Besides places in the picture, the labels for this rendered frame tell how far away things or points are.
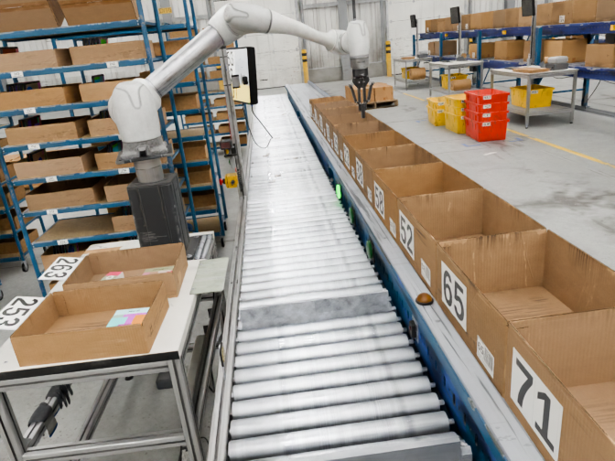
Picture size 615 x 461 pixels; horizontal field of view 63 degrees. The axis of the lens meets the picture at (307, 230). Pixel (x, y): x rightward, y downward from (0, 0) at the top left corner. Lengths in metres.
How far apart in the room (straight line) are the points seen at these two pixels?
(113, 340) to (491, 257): 1.07
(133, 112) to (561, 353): 1.65
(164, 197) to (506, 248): 1.33
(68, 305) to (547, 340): 1.48
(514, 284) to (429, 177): 0.79
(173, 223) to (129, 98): 0.51
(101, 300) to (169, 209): 0.49
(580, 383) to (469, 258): 0.41
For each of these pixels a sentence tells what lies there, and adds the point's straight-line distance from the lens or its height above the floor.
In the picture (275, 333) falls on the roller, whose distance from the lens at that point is 1.55.
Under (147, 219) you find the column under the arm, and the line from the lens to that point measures 2.16.
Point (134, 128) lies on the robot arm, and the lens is 2.09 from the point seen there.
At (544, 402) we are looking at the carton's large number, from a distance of 0.92.
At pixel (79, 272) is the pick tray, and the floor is 0.83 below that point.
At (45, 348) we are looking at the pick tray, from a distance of 1.67.
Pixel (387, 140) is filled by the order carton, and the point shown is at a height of 1.00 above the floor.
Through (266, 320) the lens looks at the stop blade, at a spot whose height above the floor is 0.76.
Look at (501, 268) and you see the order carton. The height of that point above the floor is 0.95.
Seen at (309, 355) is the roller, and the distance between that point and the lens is 1.44.
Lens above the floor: 1.56
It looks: 21 degrees down
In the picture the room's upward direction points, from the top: 6 degrees counter-clockwise
